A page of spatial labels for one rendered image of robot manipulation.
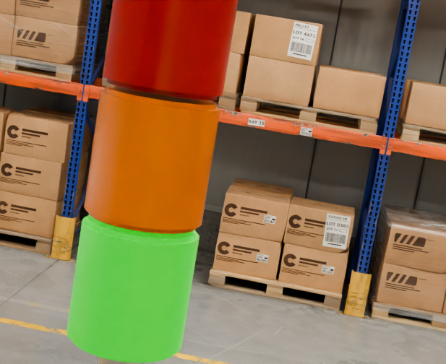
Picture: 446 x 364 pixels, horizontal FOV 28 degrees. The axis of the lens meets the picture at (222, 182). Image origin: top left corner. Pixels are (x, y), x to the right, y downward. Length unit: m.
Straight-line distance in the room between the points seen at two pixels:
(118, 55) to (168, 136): 0.04
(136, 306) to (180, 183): 0.05
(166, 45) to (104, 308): 0.11
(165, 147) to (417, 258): 7.80
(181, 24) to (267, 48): 7.61
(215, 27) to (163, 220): 0.08
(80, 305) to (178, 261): 0.04
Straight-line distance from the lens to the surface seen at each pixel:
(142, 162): 0.35
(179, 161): 0.36
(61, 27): 8.23
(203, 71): 0.36
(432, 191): 9.42
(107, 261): 0.37
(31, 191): 8.49
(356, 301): 8.12
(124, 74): 0.36
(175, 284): 0.37
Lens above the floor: 2.30
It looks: 10 degrees down
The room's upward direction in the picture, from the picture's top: 9 degrees clockwise
